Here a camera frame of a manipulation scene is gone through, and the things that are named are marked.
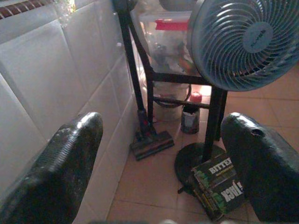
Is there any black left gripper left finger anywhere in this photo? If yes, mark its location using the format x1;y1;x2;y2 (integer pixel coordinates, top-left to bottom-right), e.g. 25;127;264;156
0;112;104;224

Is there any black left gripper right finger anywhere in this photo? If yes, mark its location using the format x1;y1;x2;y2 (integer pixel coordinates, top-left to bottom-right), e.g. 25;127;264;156
221;112;299;224

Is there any green printed cardboard box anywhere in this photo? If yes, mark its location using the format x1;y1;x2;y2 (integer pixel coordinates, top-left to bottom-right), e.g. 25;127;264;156
191;153;246;221

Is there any small grey tin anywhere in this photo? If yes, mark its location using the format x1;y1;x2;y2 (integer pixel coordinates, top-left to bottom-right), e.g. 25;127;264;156
181;106;200;135

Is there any dark stick vacuum cleaner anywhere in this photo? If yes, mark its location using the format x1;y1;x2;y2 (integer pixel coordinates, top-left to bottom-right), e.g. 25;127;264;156
113;0;175;161

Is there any white plastic bucket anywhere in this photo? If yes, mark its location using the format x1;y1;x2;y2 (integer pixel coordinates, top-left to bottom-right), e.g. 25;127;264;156
153;81;191;121

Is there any dark wooden stand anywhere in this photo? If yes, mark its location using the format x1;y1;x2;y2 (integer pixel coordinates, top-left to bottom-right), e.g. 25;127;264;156
118;0;228;142

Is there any blue-grey standing fan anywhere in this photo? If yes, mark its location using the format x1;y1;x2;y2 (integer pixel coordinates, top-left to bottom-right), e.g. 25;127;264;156
174;0;299;195

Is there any clear plastic storage box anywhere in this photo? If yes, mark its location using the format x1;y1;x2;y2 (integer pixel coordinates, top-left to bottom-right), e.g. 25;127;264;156
130;10;201;77

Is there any red flat plastic piece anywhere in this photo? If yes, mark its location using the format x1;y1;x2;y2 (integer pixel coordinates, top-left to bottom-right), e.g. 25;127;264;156
155;19;190;31

